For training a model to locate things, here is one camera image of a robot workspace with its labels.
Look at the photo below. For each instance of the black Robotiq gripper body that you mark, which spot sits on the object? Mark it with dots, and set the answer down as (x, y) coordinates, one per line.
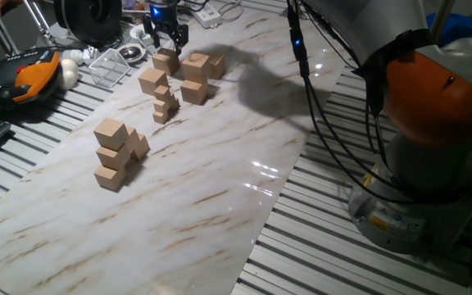
(164, 18)

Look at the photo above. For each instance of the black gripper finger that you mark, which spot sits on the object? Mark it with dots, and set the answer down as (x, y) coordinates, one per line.
(152, 34)
(182, 37)

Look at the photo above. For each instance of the large wooden cube block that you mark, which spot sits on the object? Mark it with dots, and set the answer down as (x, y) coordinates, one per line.
(218, 66)
(164, 63)
(195, 67)
(151, 80)
(193, 92)

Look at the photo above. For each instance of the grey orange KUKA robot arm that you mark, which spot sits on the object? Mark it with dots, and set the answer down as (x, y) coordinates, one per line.
(424, 102)

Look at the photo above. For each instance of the round white power socket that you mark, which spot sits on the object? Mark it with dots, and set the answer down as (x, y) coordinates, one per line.
(137, 33)

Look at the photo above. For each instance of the metal bowl with white rim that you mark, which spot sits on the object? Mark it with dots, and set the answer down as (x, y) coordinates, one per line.
(131, 53)

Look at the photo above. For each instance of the white power strip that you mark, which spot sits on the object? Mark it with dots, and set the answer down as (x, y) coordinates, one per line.
(207, 16)

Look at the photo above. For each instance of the clear gridded plastic box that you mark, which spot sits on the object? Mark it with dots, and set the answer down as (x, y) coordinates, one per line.
(109, 67)

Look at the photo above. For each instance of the small wooden cube block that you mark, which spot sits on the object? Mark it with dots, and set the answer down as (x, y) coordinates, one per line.
(160, 118)
(172, 99)
(175, 104)
(162, 93)
(161, 107)

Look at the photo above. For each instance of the black filament spool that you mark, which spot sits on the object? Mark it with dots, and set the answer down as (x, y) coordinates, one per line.
(88, 20)

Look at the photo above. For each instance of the white power adapter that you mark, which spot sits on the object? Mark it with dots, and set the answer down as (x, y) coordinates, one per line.
(74, 55)

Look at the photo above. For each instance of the white egg shaped object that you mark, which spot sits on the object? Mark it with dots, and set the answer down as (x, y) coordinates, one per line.
(69, 73)

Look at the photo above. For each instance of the medium wooden cube block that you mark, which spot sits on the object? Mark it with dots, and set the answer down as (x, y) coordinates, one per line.
(132, 139)
(111, 134)
(112, 159)
(110, 178)
(142, 147)

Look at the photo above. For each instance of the thin metal stand leg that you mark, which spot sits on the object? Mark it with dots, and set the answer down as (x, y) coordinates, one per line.
(37, 14)

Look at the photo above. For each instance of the black orange teach pendant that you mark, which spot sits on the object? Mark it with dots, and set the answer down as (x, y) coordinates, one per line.
(19, 80)

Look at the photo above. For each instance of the marble pattern table mat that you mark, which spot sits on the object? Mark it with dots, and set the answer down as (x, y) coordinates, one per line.
(178, 205)

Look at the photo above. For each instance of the blue bag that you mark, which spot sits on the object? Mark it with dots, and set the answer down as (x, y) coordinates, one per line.
(465, 25)

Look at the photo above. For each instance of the aluminium frame post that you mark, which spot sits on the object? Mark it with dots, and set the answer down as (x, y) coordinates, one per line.
(284, 14)

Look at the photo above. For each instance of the slanted aluminium frame beam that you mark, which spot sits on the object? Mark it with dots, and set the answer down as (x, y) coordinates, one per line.
(443, 16)

